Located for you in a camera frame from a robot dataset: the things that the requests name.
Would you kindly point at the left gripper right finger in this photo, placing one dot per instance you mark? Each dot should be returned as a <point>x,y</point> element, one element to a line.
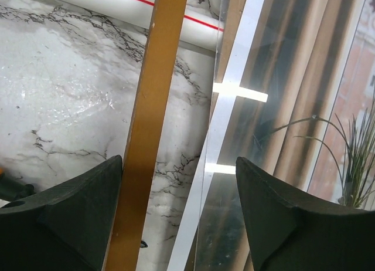
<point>289,229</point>

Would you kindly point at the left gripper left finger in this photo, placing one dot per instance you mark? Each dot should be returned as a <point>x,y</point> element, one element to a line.
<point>65,227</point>

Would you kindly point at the brown wooden picture frame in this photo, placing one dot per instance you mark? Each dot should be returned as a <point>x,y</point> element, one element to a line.
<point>145,133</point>

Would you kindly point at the plant window photo print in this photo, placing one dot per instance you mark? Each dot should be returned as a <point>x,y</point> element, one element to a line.
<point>293,106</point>

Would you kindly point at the clear glass pane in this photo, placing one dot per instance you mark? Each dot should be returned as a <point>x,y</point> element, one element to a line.
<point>219,136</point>

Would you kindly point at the white PVC pipe rack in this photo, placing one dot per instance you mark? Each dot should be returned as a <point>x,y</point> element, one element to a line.
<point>197,29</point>

